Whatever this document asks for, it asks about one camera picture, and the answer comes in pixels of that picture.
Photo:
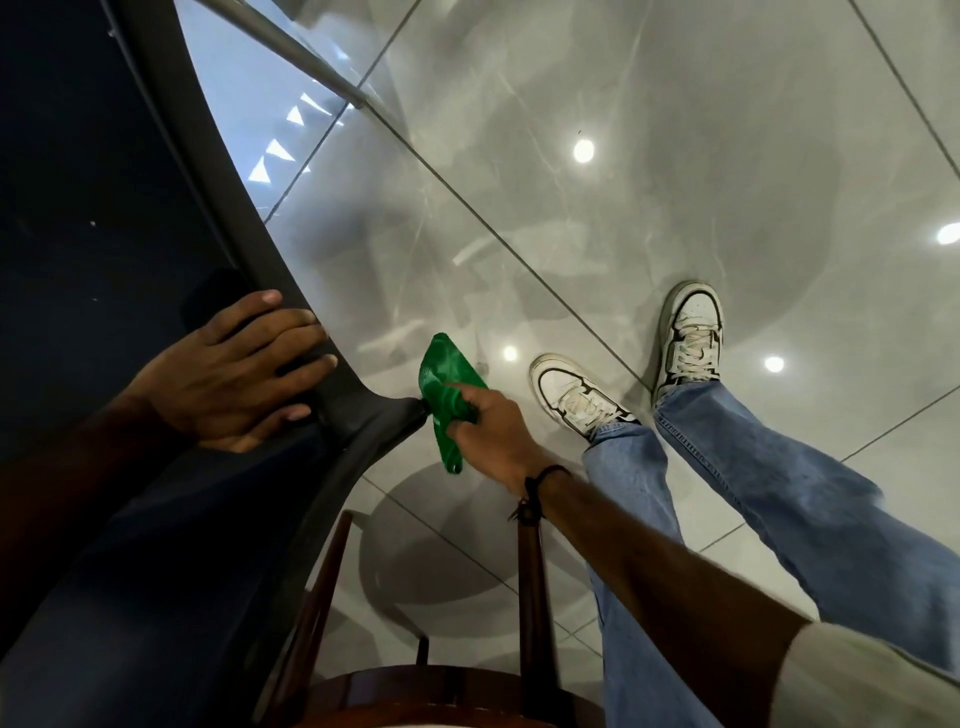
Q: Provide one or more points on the white lace-up sneaker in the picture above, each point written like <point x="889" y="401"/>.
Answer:
<point x="691" y="337"/>
<point x="574" y="394"/>

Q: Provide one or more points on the green cleaning cloth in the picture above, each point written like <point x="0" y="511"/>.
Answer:
<point x="442" y="375"/>

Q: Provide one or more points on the dark brown wooden chair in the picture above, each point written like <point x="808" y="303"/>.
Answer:
<point x="537" y="607"/>

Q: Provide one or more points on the person's right hand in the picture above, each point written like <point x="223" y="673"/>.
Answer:
<point x="499" y="439"/>

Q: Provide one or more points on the person's left forearm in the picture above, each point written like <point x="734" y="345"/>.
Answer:
<point x="67" y="495"/>

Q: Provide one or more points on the person's left hand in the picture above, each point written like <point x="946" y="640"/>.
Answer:
<point x="202" y="382"/>

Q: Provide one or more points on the dark table with gray rim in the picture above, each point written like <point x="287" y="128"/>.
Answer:
<point x="82" y="172"/>

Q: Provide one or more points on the person's left little finger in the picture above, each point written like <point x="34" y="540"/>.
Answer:
<point x="251" y="304"/>

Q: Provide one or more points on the white shirt sleeve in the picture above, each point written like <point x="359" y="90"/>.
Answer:
<point x="870" y="682"/>

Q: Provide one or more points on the person's right thumb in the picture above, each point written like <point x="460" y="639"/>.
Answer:
<point x="459" y="430"/>

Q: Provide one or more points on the gray metal bar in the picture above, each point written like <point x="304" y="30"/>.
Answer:
<point x="285" y="52"/>

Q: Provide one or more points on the person's left thumb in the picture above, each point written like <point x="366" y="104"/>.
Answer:
<point x="274" y="426"/>

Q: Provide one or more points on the person's left middle finger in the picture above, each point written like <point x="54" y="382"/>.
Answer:
<point x="292" y="341"/>

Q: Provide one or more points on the blue denim jeans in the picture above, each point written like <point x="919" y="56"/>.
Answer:
<point x="810" y="517"/>

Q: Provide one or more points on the person's right forearm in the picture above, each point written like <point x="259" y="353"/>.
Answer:
<point x="660" y="592"/>

